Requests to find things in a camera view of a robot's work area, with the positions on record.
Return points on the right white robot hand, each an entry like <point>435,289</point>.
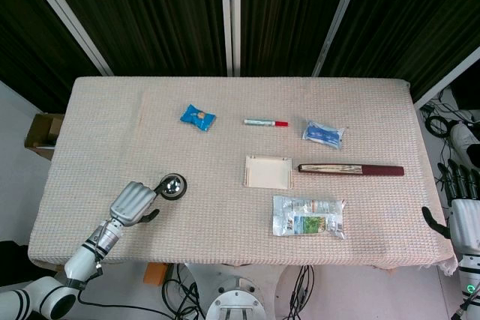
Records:
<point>465,211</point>

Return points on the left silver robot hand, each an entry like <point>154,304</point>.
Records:
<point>129,202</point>

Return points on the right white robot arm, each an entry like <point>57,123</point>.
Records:
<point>468,282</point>

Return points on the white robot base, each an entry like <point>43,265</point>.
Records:
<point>235,299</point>

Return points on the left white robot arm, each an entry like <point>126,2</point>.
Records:
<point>63,279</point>

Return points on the white sneaker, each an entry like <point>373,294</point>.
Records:
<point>464,136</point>

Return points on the orange box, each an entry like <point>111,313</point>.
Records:
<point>154,274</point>

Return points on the pink checkered tablecloth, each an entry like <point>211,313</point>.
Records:
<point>232,170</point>

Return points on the blue snack packet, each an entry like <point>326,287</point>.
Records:
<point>198,117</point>

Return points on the brown cardboard box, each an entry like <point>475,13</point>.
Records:
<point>43,133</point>

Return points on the folded fan with maroon sleeve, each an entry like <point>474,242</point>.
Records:
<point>350,169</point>

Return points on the beige plastic tray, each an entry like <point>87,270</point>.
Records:
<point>268,171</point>

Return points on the red capped marker pen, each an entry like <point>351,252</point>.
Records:
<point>265,123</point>

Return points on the blue clear plastic pouch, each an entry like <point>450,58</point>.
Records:
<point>323,133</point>

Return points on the white folding screen frame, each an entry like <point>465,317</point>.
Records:
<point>229,16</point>

